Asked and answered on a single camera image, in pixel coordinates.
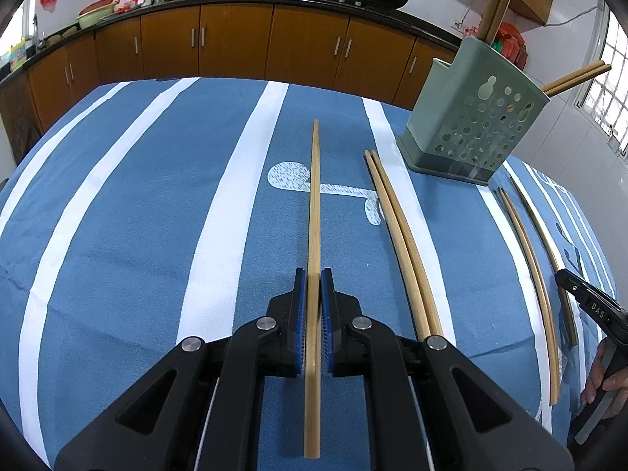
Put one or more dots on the blue white striped tablecloth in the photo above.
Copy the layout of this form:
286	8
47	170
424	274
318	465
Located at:
156	210

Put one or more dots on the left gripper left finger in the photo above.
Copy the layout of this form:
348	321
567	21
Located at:
200	406

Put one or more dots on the red thermos pair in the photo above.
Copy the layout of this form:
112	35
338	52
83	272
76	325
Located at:
511	45

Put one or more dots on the green basin with red lid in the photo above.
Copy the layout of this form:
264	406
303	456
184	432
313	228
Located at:
94	12

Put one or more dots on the yellow detergent bottle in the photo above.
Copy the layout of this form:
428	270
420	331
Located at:
18	55

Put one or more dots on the green perforated utensil holder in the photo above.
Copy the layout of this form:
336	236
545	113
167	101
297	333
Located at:
470	115

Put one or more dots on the person's right hand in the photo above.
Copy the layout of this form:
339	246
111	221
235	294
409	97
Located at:
617	383

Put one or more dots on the right window with bars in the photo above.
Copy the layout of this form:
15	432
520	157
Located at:
604	99

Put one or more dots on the lower wooden cabinets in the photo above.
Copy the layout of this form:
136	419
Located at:
354	51

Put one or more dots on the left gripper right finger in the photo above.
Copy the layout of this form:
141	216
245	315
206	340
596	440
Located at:
428	406

